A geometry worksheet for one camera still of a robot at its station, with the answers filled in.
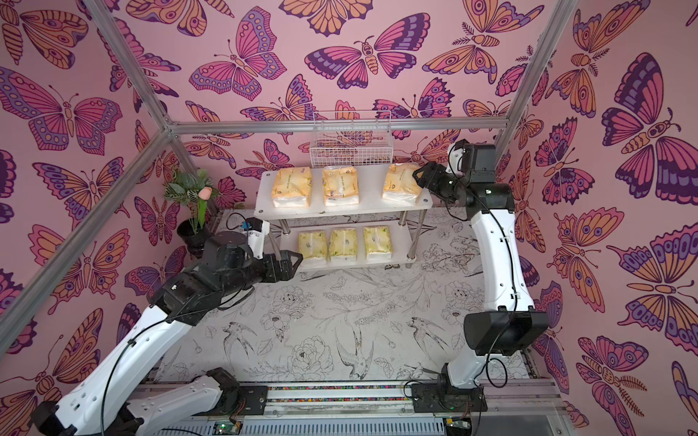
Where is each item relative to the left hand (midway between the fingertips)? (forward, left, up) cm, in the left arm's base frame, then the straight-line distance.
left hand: (292, 255), depth 68 cm
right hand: (+19, -32, +9) cm, 38 cm away
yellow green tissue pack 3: (+19, -23, -20) cm, 36 cm away
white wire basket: (+52, -13, -3) cm, 54 cm away
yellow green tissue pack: (+20, 0, -21) cm, 29 cm away
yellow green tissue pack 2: (+21, -11, -22) cm, 32 cm away
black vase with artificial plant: (+29, +38, -3) cm, 47 cm away
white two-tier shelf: (+41, -11, -30) cm, 52 cm away
